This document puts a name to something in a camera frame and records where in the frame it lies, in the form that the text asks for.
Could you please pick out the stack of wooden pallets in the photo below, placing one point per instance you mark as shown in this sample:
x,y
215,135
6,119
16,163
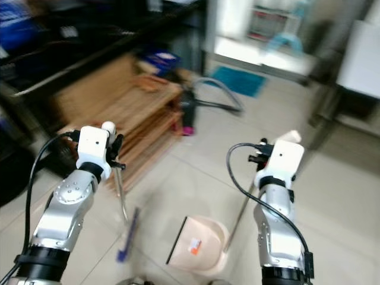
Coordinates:
x,y
113,104

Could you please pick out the black metal workbench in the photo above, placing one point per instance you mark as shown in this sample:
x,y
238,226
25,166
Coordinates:
x,y
95,41

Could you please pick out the broom with blue head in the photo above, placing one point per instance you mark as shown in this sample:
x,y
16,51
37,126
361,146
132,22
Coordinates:
x,y
127,237

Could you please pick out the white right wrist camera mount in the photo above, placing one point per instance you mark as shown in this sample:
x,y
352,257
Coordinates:
x,y
285,160

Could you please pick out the blue printed box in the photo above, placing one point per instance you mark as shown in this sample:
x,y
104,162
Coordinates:
x,y
160,59

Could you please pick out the white cabinet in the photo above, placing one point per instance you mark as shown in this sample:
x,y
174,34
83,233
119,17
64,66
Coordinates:
x,y
359,59

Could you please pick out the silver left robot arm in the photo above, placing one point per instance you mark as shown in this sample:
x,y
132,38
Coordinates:
x,y
68,205

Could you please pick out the blue and white bag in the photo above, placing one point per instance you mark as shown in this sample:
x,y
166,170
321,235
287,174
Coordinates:
x,y
21,24

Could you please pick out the black device with pink base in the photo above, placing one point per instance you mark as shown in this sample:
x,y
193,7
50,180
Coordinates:
x,y
188,113

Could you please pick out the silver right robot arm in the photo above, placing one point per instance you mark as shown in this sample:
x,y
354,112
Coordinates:
x,y
276,228

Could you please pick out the teal plastic stool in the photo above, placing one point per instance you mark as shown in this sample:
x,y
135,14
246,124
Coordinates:
x,y
284,41

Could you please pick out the teal floor mat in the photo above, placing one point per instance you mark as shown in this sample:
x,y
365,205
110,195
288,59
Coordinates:
x,y
238,80

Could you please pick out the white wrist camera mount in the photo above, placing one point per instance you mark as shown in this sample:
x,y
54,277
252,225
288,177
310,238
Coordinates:
x,y
285,160
92,148

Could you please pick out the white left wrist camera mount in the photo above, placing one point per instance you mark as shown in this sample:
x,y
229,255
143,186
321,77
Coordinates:
x,y
92,148

